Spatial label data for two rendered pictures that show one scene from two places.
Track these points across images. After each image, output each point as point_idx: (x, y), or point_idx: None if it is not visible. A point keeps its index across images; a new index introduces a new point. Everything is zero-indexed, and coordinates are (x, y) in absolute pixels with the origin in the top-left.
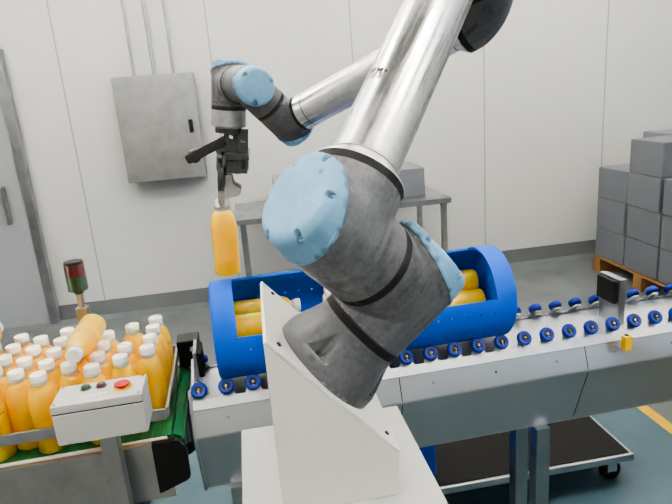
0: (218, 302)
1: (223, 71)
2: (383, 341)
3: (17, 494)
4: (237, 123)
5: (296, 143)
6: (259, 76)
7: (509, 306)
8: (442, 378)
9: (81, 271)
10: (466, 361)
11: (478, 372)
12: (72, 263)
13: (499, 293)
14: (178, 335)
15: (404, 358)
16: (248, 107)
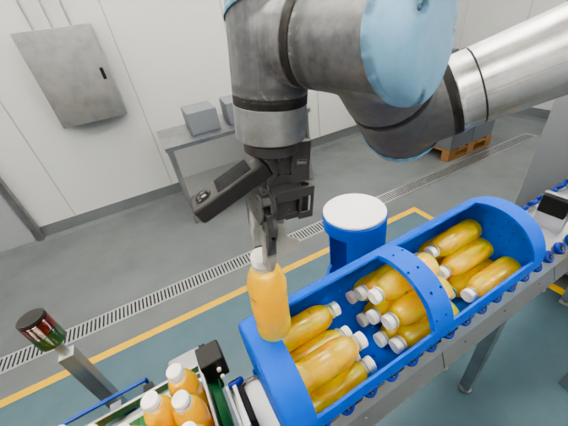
0: (282, 385)
1: (285, 3)
2: None
3: None
4: (300, 133)
5: (417, 158)
6: (445, 11)
7: (538, 264)
8: (471, 334)
9: (48, 326)
10: (487, 312)
11: (494, 316)
12: (30, 325)
13: (536, 256)
14: (196, 352)
15: (448, 334)
16: (372, 107)
